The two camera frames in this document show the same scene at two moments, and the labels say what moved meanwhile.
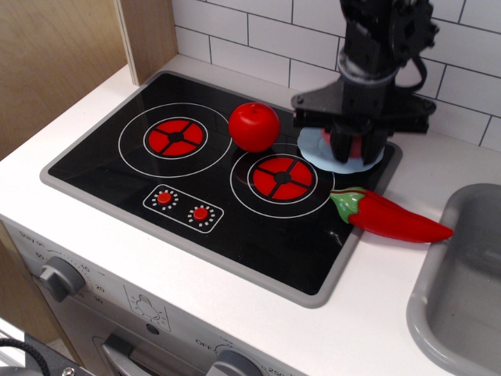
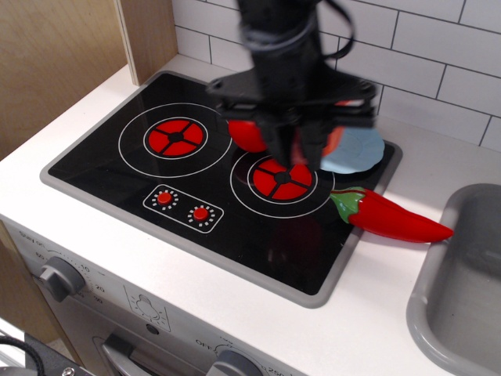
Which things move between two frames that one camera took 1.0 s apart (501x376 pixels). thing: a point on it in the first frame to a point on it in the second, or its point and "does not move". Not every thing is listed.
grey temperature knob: (236, 363) does not move
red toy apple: (254, 127) does not move
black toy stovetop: (163, 155) does not move
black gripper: (365, 99) to (297, 85)
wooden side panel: (52, 52) does not move
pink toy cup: (356, 146) to (299, 151)
